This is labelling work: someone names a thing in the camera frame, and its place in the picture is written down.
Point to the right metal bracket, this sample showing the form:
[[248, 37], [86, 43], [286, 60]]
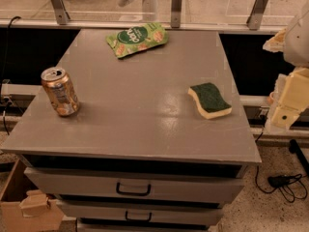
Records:
[[255, 19]]

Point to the grey drawer cabinet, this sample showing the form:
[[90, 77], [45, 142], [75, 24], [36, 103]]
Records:
[[138, 126]]

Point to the drawer black handle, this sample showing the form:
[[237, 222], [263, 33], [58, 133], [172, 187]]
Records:
[[140, 217], [132, 190]]

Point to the orange soda can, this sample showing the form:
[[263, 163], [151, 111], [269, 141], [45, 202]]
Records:
[[57, 84]]

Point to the cardboard box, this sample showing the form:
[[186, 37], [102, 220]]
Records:
[[24, 207]]

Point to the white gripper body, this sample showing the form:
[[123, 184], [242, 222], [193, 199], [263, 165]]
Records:
[[297, 43]]

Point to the metal bracket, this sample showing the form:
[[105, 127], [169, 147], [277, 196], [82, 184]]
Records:
[[255, 19], [176, 11], [61, 14]]

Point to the top drawer black handle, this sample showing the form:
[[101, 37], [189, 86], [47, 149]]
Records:
[[132, 190]]

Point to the green yellow sponge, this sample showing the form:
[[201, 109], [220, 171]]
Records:
[[209, 101]]

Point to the green rice chip bag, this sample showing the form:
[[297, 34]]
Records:
[[137, 39]]

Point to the middle metal bracket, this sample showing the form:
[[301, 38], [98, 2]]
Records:
[[176, 11]]

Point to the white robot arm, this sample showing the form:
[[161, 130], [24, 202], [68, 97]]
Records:
[[293, 41]]

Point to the left metal bracket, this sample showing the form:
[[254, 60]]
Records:
[[61, 14]]

